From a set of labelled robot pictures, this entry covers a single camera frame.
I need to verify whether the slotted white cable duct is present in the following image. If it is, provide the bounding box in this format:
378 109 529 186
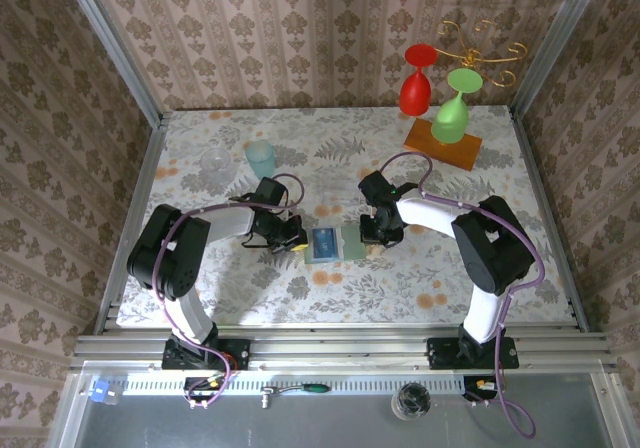
122 376 469 397

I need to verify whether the aluminium front rail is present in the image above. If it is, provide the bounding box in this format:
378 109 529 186
69 328 615 372

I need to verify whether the blue connector plug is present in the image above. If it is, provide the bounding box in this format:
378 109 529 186
91 379 125 406

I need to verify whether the gold wire glass rack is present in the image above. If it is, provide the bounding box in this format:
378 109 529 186
435 17 529 89

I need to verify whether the green wine glass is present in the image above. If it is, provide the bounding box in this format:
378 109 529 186
430 67 485 145

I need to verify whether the clear glass cup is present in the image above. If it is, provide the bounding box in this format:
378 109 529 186
199 147 235 184

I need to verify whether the grey metal shelf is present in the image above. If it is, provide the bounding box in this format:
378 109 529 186
47 361 640 448

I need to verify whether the ratchet wrench green handle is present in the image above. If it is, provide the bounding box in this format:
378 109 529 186
259 381 332 410

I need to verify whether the clear glass jar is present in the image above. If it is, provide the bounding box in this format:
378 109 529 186
390 381 433 422

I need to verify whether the clear plastic box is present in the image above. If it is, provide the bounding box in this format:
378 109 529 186
317 161 358 201

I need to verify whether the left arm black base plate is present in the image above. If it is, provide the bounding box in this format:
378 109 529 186
161 338 252 372

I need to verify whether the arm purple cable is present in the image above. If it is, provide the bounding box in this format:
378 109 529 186
154 173 305 409
380 151 546 440

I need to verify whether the aluminium frame post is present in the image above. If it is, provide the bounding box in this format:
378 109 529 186
510 0 610 120
55 0 165 128

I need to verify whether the red wine glass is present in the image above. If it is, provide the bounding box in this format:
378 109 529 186
398 42 439 118

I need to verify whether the aluminium side rail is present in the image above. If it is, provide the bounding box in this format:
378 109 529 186
93 111 169 337
508 105 592 334

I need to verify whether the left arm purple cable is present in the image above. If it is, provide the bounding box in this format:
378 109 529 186
154 173 305 409

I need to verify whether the teal frosted cup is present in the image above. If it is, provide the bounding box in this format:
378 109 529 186
243 139 277 182

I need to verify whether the black power connector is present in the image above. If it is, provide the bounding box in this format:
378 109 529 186
183 375 227 403
462 375 502 403

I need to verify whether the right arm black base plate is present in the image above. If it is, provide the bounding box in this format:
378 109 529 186
426 336 520 371

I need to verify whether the wooden base board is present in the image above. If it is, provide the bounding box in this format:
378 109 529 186
403 117 484 172

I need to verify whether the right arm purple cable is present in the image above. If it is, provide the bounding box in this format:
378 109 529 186
380 151 546 440

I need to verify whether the floral tablecloth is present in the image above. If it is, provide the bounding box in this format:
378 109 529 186
115 105 575 327

